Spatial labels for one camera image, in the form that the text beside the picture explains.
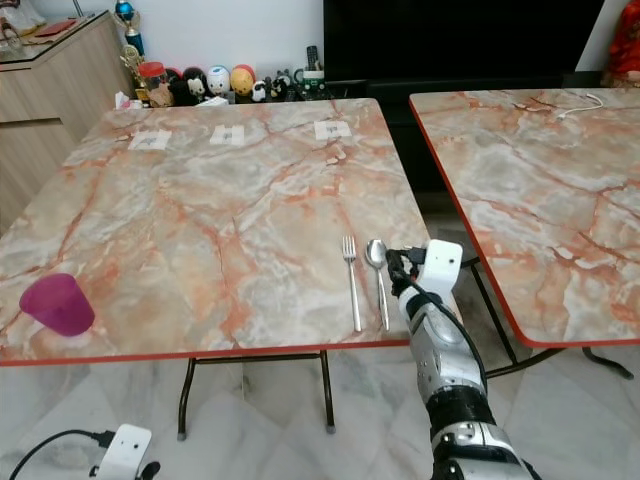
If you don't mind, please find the red lid jar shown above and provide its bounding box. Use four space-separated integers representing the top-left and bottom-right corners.
138 61 174 108

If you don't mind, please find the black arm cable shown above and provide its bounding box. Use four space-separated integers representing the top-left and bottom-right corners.
400 247 489 393
8 429 113 480

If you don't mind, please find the silver metal spoon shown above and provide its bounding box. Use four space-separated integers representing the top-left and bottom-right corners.
365 239 391 332

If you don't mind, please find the gold trophy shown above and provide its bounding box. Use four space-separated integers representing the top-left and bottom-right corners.
120 44 147 100

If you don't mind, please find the dark small figurine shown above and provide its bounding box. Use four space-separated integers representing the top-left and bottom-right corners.
267 70 297 102

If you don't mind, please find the light wooden cabinet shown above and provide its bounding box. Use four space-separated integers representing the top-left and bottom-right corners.
0 10 133 237

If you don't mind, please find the white blue round figurine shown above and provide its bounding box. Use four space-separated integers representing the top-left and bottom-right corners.
208 65 232 98

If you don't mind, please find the black television screen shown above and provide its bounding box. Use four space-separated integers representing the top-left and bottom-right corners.
323 0 607 83

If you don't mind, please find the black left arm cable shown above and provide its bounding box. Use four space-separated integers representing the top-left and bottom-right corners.
8 429 113 480

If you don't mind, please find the marble pattern folding table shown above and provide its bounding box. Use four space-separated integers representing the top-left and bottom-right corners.
408 87 640 381
0 97 436 443

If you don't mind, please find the blue ball trophy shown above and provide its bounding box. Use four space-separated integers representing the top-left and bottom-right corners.
114 0 146 55

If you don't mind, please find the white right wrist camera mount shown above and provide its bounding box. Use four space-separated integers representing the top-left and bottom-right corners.
422 240 464 299

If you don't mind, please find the white paper label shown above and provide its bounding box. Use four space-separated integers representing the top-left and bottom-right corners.
128 130 172 152
314 119 353 141
209 125 247 147

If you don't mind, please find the white charging cable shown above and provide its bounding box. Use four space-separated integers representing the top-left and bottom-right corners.
557 92 607 120

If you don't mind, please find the purple plastic cup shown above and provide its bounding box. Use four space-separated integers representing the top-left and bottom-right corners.
18 273 96 338

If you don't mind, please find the black plush doll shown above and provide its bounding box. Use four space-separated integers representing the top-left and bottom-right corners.
174 68 211 106

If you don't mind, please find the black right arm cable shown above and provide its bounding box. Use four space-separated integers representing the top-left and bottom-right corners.
400 247 489 393

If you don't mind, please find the red cloth decoration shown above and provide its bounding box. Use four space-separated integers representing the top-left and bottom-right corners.
603 0 640 89

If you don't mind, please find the red flat booklet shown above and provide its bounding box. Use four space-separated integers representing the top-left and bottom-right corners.
32 18 77 39

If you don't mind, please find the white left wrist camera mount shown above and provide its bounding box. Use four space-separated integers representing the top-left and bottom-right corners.
98 424 153 480

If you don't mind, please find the orange round figurine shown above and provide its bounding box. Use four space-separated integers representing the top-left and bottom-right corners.
230 64 257 103

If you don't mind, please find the pale dressed doll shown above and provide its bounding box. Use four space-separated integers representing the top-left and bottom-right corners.
0 0 49 39

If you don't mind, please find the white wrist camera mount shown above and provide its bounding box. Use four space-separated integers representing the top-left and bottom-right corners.
422 240 464 299
98 424 153 480

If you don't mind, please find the silver metal fork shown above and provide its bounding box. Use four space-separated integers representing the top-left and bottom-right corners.
341 236 364 334

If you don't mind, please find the green mug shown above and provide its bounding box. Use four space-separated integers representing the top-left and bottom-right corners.
295 68 326 101

